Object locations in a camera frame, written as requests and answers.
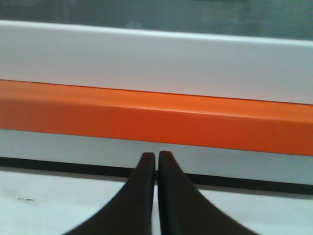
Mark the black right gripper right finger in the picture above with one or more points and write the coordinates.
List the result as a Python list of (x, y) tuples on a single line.
[(183, 210)]

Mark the white orange fume hood sash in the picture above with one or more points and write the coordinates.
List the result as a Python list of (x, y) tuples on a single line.
[(87, 86)]

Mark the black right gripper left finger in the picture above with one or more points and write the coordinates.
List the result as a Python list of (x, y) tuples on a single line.
[(129, 212)]

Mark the white fume hood base cabinet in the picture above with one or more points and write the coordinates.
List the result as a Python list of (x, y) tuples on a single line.
[(50, 203)]

